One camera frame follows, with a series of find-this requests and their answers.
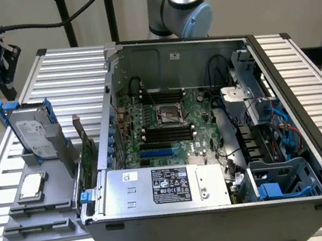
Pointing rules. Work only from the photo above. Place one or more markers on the silver power supply unit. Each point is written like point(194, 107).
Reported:
point(147, 194)

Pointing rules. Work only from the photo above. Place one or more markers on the RAM stick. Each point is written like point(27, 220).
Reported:
point(33, 229)

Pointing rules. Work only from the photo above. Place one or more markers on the blue bay latch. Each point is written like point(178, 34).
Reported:
point(268, 191)

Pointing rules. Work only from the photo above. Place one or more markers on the metal disk bay cage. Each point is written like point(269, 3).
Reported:
point(246, 90)

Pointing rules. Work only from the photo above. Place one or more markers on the black fan housing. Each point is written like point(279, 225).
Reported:
point(255, 143)

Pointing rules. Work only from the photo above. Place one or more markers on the blue expansion slot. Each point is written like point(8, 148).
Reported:
point(156, 154)

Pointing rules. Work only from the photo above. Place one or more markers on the black RAM slot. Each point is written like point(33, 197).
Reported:
point(168, 132)
point(160, 92)
point(168, 128)
point(169, 136)
point(169, 140)
point(160, 96)
point(161, 102)
point(161, 99)

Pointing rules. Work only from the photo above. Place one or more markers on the blue case latch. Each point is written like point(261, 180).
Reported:
point(85, 196)

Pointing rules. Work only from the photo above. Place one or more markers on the grey parts rack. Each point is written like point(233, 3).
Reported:
point(53, 189)

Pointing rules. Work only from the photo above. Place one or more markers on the hard disk with blue carrier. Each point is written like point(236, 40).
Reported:
point(32, 132)

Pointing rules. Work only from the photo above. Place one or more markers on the silver CPU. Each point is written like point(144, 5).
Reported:
point(32, 185)

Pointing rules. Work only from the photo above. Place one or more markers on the white case sticker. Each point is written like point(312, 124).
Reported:
point(174, 56)

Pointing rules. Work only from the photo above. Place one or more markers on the silver chipset heatsink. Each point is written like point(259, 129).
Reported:
point(198, 160)

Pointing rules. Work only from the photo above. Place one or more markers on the black stand pole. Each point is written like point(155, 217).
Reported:
point(66, 20)
point(110, 13)

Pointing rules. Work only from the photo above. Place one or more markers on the green motherboard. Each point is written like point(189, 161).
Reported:
point(153, 154)

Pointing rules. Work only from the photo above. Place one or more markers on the open grey computer case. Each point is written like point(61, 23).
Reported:
point(194, 229)

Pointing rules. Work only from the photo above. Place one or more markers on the black expansion slot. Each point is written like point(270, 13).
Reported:
point(154, 146)
point(155, 161)

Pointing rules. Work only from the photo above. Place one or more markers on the green graphics card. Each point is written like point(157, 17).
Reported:
point(87, 154)

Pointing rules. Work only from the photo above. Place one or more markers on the CPU socket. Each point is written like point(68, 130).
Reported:
point(169, 114)

